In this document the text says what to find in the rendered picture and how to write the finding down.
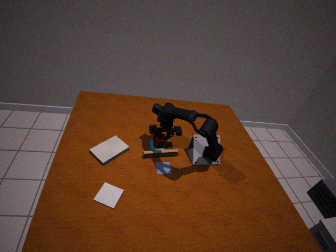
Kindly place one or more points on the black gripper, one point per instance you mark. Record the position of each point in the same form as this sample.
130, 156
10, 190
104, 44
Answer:
165, 128

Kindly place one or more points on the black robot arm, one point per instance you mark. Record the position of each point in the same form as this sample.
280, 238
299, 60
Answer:
169, 112

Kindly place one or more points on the white flat square pad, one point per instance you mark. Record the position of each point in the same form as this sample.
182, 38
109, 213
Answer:
108, 195

